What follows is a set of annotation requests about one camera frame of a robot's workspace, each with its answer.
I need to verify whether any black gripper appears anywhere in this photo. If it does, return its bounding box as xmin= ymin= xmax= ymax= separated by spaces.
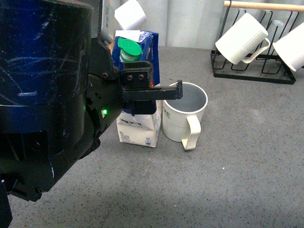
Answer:
xmin=120 ymin=61 xmax=183 ymax=116

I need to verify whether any cream ribbed mug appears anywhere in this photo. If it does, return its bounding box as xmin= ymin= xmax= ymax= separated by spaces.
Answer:
xmin=215 ymin=13 xmax=271 ymax=65
xmin=162 ymin=82 xmax=209 ymax=150

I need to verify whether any blue Pascual milk carton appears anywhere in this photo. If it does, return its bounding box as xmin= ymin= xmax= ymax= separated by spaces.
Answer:
xmin=112 ymin=30 xmax=162 ymax=148

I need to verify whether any white mug on tree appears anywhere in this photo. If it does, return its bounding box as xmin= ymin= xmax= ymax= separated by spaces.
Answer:
xmin=114 ymin=0 xmax=147 ymax=30

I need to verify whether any cream ribbed mug on rack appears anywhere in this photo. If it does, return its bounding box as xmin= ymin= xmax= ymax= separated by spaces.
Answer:
xmin=215 ymin=13 xmax=271 ymax=65

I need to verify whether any black wire mug rack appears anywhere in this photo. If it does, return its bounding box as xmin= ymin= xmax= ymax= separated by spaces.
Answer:
xmin=210 ymin=0 xmax=304 ymax=85

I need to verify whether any white mug with black handle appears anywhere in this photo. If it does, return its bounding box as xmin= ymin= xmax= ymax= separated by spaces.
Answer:
xmin=273 ymin=23 xmax=304 ymax=72

